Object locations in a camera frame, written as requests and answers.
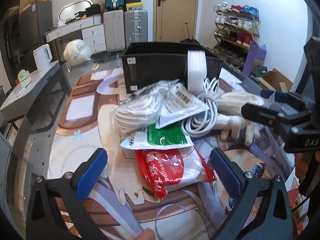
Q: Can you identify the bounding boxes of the cream rubber gloves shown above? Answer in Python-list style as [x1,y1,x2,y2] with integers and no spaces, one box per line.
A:
[213,92,265,146]

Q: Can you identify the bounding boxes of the white cable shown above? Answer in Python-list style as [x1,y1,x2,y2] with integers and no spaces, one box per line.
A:
[182,77,220,138]

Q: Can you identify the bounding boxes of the silver white foil packet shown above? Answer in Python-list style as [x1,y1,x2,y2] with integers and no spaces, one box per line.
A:
[156,83,209,129]

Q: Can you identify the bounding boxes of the green white medicine bag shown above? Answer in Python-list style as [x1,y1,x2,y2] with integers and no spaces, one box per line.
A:
[120,123,194,150]

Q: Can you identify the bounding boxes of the red white balloon glue bag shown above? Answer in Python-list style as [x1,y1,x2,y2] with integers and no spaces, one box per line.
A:
[135,146,216,199]

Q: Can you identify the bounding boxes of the bagged white cotton gloves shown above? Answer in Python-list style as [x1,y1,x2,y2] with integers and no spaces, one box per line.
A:
[113,79,179,133]

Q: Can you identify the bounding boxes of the black cardboard box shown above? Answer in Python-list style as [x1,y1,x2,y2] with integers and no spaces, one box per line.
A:
[122,42,223,94]

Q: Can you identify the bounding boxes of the person's hand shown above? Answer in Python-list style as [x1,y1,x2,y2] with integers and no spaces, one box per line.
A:
[135,228,156,240]

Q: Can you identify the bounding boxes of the open cardboard box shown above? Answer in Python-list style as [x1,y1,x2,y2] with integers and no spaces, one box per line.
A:
[249,66,293,92]

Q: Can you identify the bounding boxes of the purple paper bag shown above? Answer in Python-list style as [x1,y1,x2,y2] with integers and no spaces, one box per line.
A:
[242,41,267,77]

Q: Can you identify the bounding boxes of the shoe rack with shoes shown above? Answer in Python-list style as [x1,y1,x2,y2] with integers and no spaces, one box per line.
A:
[213,2,260,69]

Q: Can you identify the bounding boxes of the anime print table mat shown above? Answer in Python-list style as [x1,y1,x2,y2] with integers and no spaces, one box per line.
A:
[55,68,297,240]

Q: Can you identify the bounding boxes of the grey side cabinet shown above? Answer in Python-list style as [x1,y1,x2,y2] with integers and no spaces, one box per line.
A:
[0,60,66,128]

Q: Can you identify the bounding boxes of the wooden door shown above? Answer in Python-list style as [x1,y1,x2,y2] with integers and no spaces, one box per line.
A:
[152,0,199,42]

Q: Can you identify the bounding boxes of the green tissue pack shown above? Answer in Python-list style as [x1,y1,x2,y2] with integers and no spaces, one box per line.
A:
[17,69,30,82]

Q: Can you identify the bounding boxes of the silver aluminium suitcase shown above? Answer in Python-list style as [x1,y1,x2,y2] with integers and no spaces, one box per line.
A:
[124,10,148,47]

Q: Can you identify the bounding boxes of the white electric kettle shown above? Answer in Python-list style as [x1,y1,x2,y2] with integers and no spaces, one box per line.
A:
[33,44,53,73]

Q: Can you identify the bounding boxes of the beige hard suitcase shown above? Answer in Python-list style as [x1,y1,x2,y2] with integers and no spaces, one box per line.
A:
[103,10,126,52]

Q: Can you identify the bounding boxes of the white drawer dresser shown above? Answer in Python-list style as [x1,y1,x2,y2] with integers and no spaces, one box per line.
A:
[44,15,106,54]

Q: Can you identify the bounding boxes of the dark grey refrigerator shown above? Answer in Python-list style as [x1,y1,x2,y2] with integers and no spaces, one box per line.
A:
[17,0,54,55]

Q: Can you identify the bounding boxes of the oval white mirror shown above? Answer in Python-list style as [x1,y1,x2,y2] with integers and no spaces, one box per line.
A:
[57,0,93,21]

